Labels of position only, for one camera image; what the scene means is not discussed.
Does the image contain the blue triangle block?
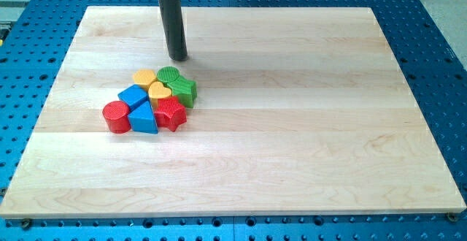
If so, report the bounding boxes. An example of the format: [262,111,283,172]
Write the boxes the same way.
[128,102,158,134]

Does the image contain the blue cube block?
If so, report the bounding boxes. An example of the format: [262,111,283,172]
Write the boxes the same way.
[117,84,148,111]

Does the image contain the green star block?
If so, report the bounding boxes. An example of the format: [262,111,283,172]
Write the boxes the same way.
[167,75,197,108]

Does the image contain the yellow hexagon block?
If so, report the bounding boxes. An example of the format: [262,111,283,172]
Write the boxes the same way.
[132,69,157,91]

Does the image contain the left corner clamp bolt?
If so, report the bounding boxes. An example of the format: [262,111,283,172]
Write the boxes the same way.
[20,218,32,230]

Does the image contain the red star block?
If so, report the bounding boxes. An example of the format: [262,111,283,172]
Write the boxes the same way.
[154,96,187,132]

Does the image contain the right corner clamp bolt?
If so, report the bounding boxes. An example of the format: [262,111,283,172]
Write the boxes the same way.
[446,213,459,223]

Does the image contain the light wooden board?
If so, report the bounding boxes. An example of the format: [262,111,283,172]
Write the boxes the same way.
[1,6,466,218]

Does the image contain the yellow heart block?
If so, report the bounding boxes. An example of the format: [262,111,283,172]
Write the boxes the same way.
[148,81,172,110]

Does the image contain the red cylinder block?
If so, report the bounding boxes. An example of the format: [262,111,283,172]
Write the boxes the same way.
[102,101,131,134]

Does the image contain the corner clamp bolt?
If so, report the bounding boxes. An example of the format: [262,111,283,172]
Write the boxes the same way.
[20,218,32,230]
[446,213,459,223]

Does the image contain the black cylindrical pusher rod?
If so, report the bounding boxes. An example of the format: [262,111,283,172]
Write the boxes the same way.
[158,0,188,61]

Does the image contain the green cylinder block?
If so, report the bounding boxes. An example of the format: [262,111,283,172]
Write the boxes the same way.
[156,66,180,84]

